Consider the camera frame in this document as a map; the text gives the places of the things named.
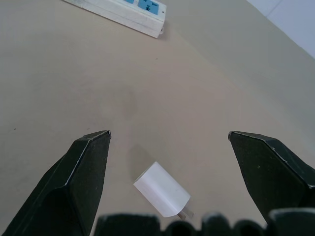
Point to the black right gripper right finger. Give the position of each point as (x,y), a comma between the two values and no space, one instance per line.
(268,172)

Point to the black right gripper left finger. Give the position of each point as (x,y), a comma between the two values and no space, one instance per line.
(73,186)

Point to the white plug adapter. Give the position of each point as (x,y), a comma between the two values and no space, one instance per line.
(162,191)

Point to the white power strip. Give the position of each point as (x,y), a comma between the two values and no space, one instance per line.
(128,12)

